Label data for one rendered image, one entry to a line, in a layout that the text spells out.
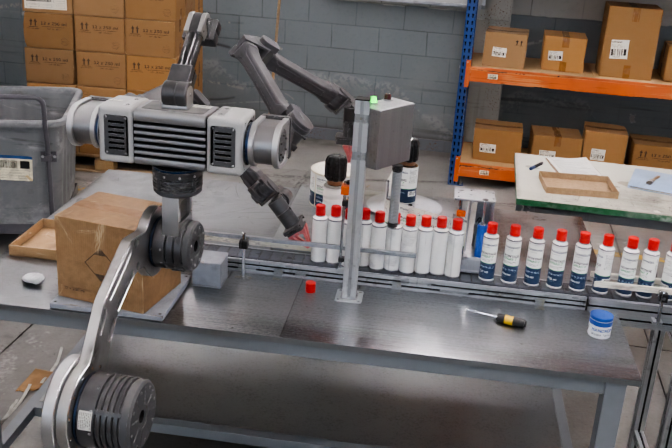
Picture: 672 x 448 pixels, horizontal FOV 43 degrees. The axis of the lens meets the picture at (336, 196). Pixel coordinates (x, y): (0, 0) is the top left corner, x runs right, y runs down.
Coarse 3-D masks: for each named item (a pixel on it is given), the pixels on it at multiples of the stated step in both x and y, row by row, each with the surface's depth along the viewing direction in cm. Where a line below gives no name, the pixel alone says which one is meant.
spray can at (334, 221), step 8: (336, 208) 289; (336, 216) 290; (328, 224) 292; (336, 224) 290; (328, 232) 293; (336, 232) 291; (328, 240) 293; (336, 240) 292; (328, 256) 295; (336, 256) 295
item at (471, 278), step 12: (228, 252) 300; (240, 252) 300; (252, 252) 301; (264, 252) 302; (276, 252) 302; (300, 264) 294; (312, 264) 294; (324, 264) 295; (336, 264) 297; (408, 276) 290; (420, 276) 290; (432, 276) 291; (444, 276) 292; (468, 276) 293; (516, 288) 287; (528, 288) 287; (540, 288) 287; (564, 288) 288
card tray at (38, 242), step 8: (40, 224) 320; (48, 224) 322; (24, 232) 308; (32, 232) 314; (40, 232) 318; (48, 232) 318; (16, 240) 302; (24, 240) 308; (32, 240) 311; (40, 240) 311; (48, 240) 311; (16, 248) 297; (24, 248) 297; (32, 248) 296; (40, 248) 296; (48, 248) 305; (24, 256) 298; (32, 256) 298; (40, 256) 297; (48, 256) 297
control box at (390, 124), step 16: (384, 112) 260; (400, 112) 266; (368, 128) 263; (384, 128) 262; (400, 128) 268; (368, 144) 264; (384, 144) 264; (400, 144) 270; (368, 160) 266; (384, 160) 267; (400, 160) 273
